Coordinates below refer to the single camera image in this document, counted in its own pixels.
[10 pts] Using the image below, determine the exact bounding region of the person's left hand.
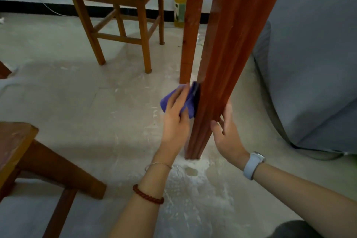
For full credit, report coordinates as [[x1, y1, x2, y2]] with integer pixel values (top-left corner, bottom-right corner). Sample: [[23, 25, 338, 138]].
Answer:
[[156, 83, 191, 161]]

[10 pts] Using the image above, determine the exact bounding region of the person's right hand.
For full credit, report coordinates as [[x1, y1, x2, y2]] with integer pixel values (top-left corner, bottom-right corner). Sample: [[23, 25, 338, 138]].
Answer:
[[210, 102, 250, 171]]

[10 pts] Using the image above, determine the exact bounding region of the purple cleaning cloth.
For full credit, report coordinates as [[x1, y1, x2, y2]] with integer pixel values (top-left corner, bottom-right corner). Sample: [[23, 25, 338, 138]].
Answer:
[[160, 81, 200, 119]]

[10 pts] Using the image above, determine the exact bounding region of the red-brown wooden table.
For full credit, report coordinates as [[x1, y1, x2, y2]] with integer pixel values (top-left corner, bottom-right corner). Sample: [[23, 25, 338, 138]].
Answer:
[[179, 0, 293, 160]]

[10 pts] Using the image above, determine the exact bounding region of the person's right forearm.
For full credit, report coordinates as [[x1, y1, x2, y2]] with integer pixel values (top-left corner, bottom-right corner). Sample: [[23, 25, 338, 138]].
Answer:
[[251, 162, 357, 238]]

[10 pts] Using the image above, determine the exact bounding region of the person's left forearm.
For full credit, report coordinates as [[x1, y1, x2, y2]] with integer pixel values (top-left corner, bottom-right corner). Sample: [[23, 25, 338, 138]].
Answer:
[[108, 153, 176, 238]]

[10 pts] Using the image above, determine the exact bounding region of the white smartwatch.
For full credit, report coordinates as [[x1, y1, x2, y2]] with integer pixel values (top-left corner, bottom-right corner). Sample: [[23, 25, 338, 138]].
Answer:
[[243, 151, 266, 181]]

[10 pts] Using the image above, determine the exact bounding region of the yellow cooking oil bottle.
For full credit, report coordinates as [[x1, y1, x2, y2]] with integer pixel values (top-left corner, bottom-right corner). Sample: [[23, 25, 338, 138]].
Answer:
[[174, 0, 187, 28]]

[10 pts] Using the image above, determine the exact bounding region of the grey fabric sofa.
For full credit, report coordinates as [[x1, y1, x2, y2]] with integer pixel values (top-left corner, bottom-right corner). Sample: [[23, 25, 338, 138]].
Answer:
[[252, 0, 357, 161]]

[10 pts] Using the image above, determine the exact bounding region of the brown wooden stool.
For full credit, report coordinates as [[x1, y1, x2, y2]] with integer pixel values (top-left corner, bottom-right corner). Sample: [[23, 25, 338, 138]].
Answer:
[[0, 122, 107, 238]]

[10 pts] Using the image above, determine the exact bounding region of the dark wooden furniture corner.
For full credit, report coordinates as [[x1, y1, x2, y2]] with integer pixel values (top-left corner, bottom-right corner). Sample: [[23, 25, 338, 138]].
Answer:
[[0, 62, 12, 80]]

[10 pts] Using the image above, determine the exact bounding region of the thin silver bracelet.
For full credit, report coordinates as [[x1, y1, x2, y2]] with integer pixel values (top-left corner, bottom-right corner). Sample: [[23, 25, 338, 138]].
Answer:
[[144, 162, 173, 172]]

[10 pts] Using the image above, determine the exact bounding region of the red bead bracelet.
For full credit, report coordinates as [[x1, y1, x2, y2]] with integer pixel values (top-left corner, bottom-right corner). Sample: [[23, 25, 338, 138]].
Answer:
[[132, 184, 165, 205]]

